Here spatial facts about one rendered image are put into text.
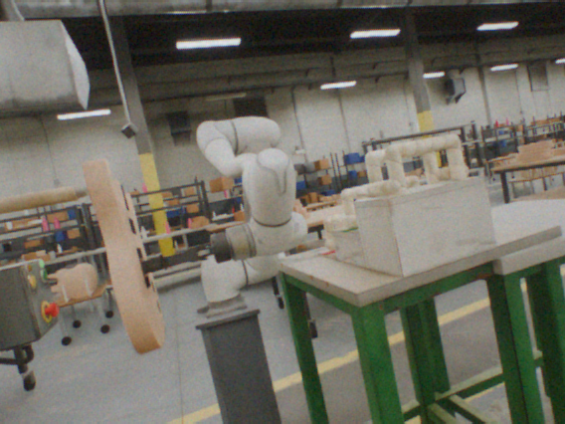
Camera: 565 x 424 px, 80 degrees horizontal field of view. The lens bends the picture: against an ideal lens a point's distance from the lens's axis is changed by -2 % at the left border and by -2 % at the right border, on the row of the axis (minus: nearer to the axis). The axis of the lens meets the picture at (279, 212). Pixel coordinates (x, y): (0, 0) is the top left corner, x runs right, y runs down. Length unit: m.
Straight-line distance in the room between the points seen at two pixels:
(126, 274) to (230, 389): 1.03
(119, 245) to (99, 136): 11.56
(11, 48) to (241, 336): 1.23
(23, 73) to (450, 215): 0.86
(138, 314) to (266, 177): 0.37
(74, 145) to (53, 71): 11.63
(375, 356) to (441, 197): 0.37
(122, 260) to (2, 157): 12.15
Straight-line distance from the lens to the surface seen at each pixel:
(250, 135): 1.31
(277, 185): 0.75
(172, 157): 11.98
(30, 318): 1.09
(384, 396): 0.84
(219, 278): 1.52
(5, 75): 0.74
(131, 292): 0.71
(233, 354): 1.58
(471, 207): 0.89
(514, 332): 1.08
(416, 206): 0.78
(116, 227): 0.75
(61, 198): 0.83
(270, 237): 0.84
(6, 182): 12.71
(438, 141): 0.85
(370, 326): 0.77
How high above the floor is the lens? 1.16
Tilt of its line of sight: 3 degrees down
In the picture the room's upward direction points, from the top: 12 degrees counter-clockwise
